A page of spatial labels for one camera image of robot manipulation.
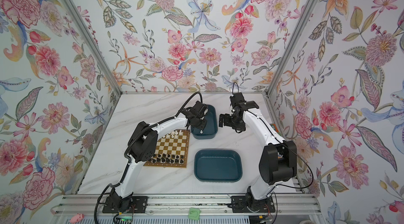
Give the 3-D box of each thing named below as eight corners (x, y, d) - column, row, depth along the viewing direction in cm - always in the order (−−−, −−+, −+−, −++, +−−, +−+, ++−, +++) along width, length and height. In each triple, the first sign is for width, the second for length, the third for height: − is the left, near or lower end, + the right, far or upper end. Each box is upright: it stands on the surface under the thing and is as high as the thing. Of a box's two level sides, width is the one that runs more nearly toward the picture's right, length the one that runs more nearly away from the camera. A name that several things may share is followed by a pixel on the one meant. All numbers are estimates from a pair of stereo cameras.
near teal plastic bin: (194, 184, 82) (193, 180, 77) (195, 153, 93) (194, 148, 88) (242, 184, 82) (244, 180, 77) (237, 153, 93) (239, 148, 88)
